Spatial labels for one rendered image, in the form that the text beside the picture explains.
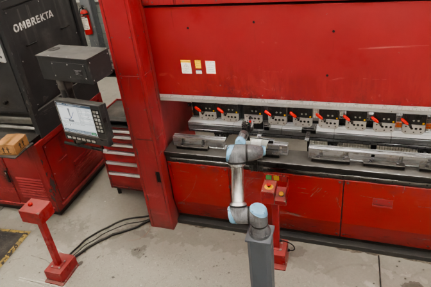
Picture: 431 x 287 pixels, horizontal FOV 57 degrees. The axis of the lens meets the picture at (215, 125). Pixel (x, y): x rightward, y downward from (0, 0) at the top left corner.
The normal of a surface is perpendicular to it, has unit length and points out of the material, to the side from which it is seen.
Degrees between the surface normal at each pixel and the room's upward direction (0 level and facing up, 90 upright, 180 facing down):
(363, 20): 90
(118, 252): 0
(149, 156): 90
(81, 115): 90
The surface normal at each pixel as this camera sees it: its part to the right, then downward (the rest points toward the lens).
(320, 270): -0.10, -0.87
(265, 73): -0.30, 0.49
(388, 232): -0.27, 0.68
